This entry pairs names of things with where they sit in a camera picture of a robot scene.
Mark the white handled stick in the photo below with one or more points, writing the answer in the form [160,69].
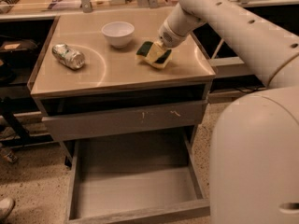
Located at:
[214,55]

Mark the white shoe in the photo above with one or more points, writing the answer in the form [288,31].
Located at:
[6,207]

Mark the green yellow sponge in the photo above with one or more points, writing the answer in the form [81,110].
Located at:
[155,54]

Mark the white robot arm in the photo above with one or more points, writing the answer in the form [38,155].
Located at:
[254,151]

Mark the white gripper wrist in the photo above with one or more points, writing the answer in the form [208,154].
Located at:
[167,36]

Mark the grey top drawer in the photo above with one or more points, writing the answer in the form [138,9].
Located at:
[125,120]

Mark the open grey middle drawer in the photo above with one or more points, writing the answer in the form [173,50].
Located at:
[135,178]

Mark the grey drawer cabinet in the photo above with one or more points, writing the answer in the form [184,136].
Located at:
[115,78]

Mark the dark bag on shelf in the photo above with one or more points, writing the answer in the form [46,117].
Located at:
[17,48]

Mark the crushed silver soda can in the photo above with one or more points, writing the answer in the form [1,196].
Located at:
[69,57]

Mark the white ceramic bowl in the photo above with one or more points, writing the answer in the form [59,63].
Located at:
[118,33]

